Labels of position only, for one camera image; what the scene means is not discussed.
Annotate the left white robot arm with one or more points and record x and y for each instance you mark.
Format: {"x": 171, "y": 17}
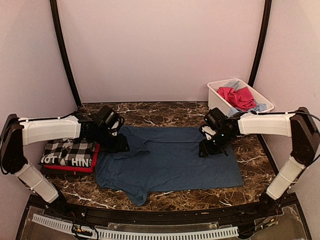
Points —
{"x": 17, "y": 133}

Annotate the black white plaid shirt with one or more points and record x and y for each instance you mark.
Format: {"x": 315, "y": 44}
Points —
{"x": 70, "y": 153}

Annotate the blue garment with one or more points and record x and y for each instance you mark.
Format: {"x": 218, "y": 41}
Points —
{"x": 165, "y": 159}

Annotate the light blue cloth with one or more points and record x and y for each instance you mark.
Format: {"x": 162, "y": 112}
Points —
{"x": 236, "y": 85}

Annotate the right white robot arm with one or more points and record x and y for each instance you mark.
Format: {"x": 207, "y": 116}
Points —
{"x": 299, "y": 129}

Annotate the pink garment in bin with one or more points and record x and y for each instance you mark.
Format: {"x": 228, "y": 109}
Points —
{"x": 241, "y": 99}

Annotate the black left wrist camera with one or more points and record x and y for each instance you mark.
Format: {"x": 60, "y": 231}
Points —
{"x": 106, "y": 117}

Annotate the black frame post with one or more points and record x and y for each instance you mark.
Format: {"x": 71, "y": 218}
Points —
{"x": 261, "y": 42}
{"x": 63, "y": 52}

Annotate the black front rail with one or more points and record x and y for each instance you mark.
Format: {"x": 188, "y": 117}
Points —
{"x": 235, "y": 215}

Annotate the right black frame post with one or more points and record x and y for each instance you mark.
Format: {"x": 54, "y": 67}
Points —
{"x": 261, "y": 42}

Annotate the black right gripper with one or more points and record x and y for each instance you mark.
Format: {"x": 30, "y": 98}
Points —
{"x": 207, "y": 149}

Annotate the folded red t-shirt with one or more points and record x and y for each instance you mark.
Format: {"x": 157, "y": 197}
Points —
{"x": 76, "y": 170}

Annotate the left black frame post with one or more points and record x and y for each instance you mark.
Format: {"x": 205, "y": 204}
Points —
{"x": 63, "y": 52}

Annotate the white plastic laundry bin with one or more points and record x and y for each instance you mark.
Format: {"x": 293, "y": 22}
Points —
{"x": 216, "y": 101}

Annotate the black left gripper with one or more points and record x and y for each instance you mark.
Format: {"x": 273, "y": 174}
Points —
{"x": 119, "y": 146}

